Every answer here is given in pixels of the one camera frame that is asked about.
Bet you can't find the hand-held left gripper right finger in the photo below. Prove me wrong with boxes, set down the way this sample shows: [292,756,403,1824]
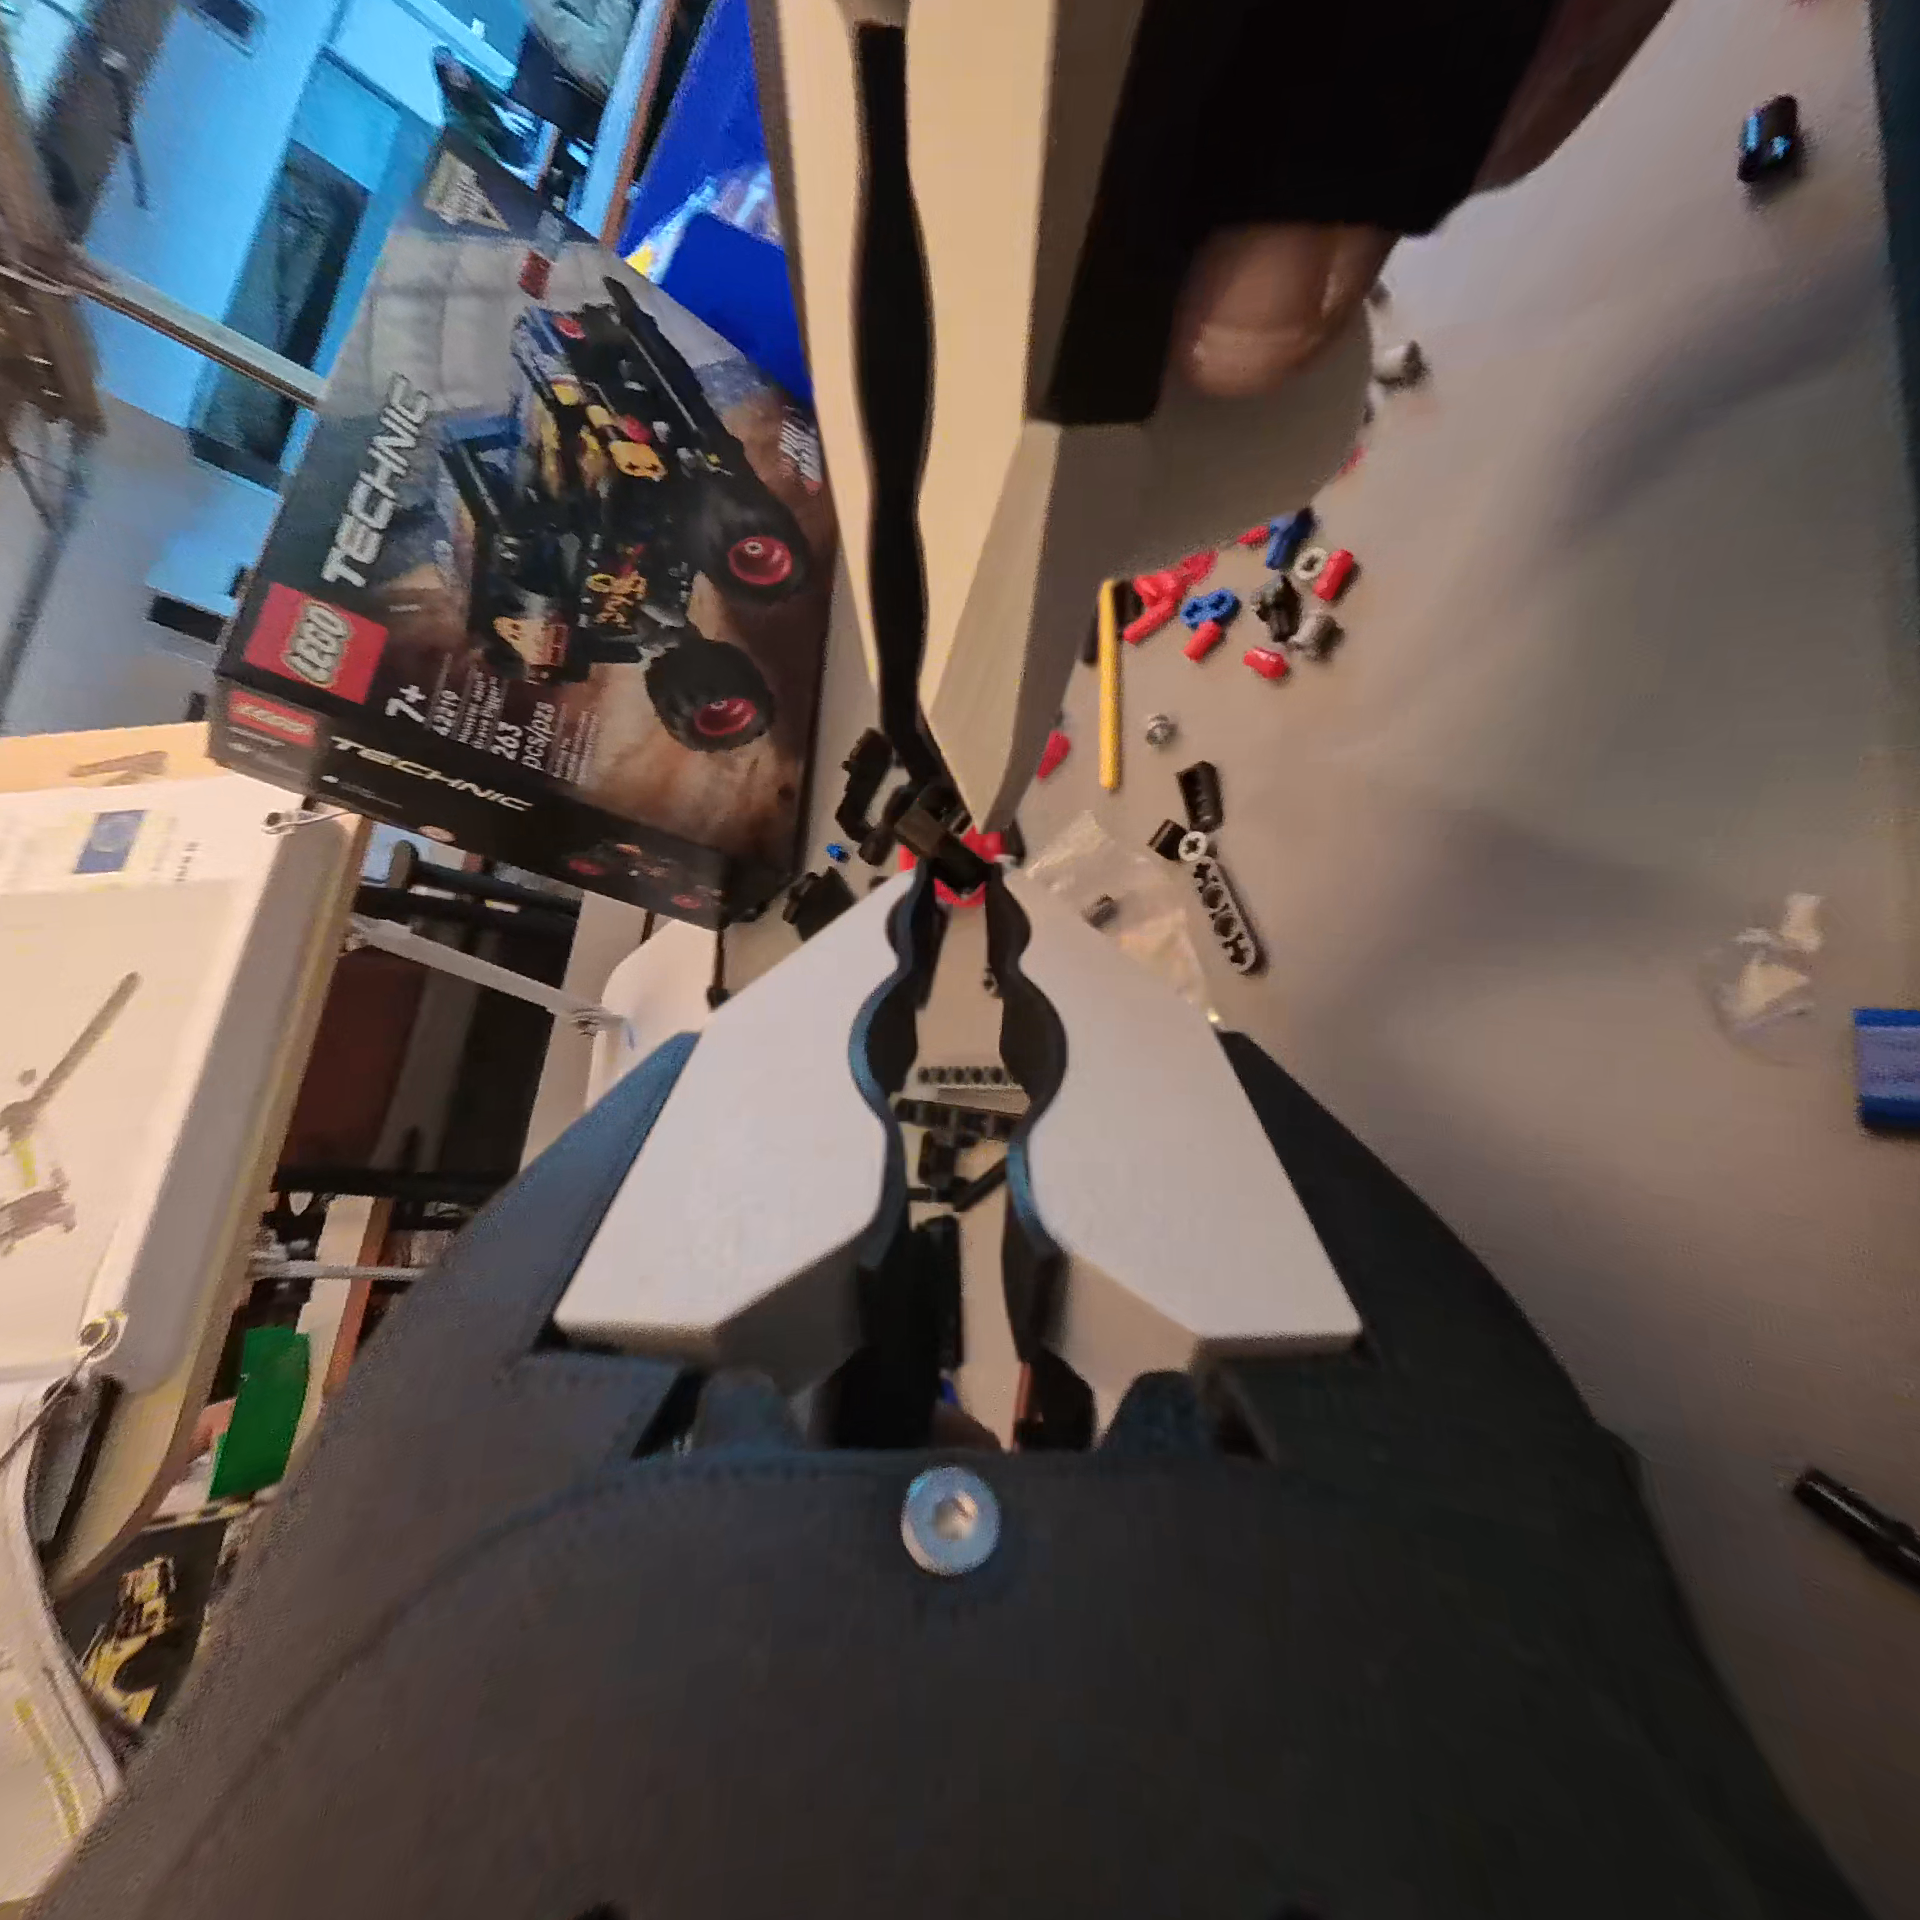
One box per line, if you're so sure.
[982,867,1364,1443]

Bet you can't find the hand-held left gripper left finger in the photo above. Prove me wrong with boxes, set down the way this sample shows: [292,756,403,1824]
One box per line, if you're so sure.
[551,873,922,1403]

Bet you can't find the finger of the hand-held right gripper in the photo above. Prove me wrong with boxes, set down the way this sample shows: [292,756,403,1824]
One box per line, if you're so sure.
[748,0,944,819]
[902,0,1375,834]

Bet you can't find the black toy connector piece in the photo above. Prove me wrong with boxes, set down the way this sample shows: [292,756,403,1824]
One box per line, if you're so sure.
[836,727,998,887]

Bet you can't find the blue two-hole toy link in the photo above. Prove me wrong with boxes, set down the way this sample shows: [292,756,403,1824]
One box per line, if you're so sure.
[1852,1009,1920,1135]

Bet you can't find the grey desk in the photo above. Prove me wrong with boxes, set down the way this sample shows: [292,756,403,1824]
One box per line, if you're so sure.
[576,0,1920,1920]

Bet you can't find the person's right hand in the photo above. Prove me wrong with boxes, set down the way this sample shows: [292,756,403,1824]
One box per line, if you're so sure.
[1178,0,1672,400]

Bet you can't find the blue storage bin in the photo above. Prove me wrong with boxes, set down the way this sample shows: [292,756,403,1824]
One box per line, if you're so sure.
[614,0,819,408]

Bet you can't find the pile of small coloured pins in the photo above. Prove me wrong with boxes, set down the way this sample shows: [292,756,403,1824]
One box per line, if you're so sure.
[1036,503,1360,783]

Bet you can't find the clear plastic bag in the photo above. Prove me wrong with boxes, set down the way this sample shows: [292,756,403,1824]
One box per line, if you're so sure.
[1036,810,1216,1022]

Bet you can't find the white booklet stand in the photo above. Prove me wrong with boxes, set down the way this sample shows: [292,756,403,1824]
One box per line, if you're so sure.
[0,802,812,1594]

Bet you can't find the green plastic object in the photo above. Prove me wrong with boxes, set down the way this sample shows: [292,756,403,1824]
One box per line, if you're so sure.
[210,1328,308,1502]

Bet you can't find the monster truck toy set box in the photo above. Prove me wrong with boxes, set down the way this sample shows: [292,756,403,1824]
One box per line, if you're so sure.
[210,152,840,924]

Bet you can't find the small clear plastic scrap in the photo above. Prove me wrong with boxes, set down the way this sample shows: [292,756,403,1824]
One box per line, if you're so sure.
[1702,896,1835,1059]

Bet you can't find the long black toy pin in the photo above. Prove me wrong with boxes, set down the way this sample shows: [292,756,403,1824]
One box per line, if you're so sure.
[1792,1470,1920,1585]

